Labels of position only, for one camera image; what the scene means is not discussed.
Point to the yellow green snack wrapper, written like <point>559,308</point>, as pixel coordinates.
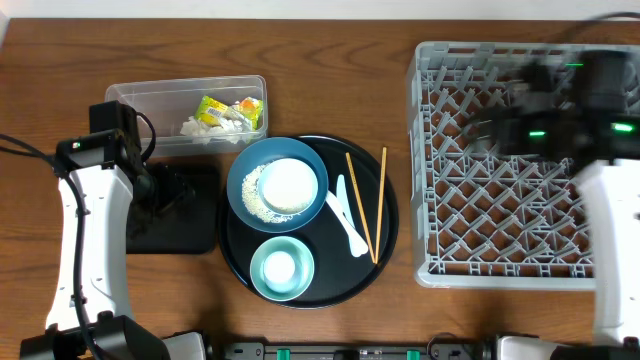
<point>240,116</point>

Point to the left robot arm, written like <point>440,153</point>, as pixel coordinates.
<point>115,203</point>

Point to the wooden chopstick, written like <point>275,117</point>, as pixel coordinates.
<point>360,207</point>
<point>382,182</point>

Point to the right wooden chopstick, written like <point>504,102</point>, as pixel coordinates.
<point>382,182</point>

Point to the left wooden chopstick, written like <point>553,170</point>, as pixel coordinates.
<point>360,207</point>

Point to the small light blue cup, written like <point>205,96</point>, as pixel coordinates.
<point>279,269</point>

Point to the round black serving tray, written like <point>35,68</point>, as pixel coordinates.
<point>338,276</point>

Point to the dark blue plate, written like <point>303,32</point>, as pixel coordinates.
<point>265,151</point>

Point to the white tissue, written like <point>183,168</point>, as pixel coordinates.
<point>204,133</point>

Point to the spilled rice grains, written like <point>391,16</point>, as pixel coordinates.
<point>253,201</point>

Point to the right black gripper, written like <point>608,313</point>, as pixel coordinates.
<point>509,120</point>

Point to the clear plastic waste bin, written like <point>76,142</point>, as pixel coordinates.
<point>170,103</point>

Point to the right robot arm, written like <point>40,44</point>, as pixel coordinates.
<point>600,135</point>

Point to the grey dishwasher rack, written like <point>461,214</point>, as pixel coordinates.
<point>480,219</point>

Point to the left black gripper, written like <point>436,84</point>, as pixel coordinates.
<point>167,191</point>

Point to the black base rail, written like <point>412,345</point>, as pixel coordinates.
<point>447,349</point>

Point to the light blue rice bowl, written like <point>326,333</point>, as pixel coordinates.
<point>288,186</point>

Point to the black rectangular tray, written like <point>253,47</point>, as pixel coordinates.
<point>190,227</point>

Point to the white plastic spoon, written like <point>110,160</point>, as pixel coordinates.
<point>357,244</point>

